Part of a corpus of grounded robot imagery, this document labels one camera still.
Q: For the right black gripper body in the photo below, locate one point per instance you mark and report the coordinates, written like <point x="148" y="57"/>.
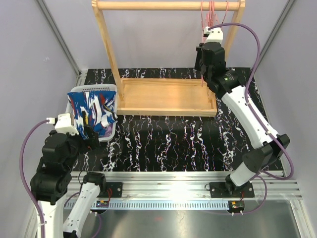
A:
<point x="199" y="65"/>

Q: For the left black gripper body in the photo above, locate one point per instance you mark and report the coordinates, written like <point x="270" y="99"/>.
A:
<point x="79" y="145"/>

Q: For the pink wire hanger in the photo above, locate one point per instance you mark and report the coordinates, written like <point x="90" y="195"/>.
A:
<point x="210" y="13"/>
<point x="215" y="17"/>
<point x="203" y="27"/>
<point x="226" y="12"/>

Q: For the blue patterned trousers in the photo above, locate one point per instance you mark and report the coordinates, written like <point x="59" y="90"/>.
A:
<point x="94" y="111"/>

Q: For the purple trousers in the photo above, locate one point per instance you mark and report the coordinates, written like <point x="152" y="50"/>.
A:
<point x="107" y="132"/>

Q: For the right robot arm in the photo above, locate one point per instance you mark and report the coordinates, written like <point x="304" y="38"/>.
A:
<point x="267" y="143"/>

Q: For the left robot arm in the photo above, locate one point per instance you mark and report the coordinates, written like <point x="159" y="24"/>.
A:
<point x="50" y="183"/>

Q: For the white plastic basket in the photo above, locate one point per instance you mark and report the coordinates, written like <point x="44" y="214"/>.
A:
<point x="111" y="131"/>

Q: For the wooden clothes rack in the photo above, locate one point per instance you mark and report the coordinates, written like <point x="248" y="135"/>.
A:
<point x="154" y="96"/>

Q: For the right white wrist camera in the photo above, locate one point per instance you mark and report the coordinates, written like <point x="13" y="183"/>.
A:
<point x="213" y="35"/>

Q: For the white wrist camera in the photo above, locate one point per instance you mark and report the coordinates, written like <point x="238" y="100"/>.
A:
<point x="64" y="123"/>
<point x="213" y="35"/>

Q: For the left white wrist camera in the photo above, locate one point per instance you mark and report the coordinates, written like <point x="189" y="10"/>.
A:
<point x="64" y="123"/>

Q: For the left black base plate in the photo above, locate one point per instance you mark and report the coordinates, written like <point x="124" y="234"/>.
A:
<point x="112" y="190"/>

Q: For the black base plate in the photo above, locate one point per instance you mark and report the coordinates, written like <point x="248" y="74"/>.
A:
<point x="219" y="190"/>
<point x="112" y="190"/>

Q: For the aluminium rail frame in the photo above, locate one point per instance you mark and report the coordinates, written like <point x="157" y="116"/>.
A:
<point x="185" y="186"/>

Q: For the white slotted cable duct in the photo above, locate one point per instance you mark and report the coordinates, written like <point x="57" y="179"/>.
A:
<point x="166" y="205"/>

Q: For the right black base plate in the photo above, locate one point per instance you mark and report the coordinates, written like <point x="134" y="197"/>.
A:
<point x="219" y="190"/>

